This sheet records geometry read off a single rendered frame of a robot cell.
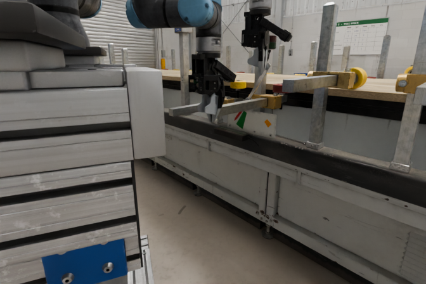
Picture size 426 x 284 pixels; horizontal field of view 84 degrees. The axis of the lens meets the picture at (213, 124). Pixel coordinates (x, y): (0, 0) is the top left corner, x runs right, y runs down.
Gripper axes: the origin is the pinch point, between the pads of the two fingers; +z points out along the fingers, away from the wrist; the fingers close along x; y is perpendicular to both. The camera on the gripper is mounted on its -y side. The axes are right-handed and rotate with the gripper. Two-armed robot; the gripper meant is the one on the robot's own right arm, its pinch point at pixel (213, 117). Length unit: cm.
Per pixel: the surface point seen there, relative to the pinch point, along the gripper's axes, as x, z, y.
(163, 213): -70, 82, -22
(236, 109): 1.5, -1.7, -9.7
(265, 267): 3, 83, -35
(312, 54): -30, -24, -138
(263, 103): 1.6, -2.1, -25.7
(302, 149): 18.3, 13.0, -27.0
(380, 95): 35, -6, -46
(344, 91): 24, -7, -46
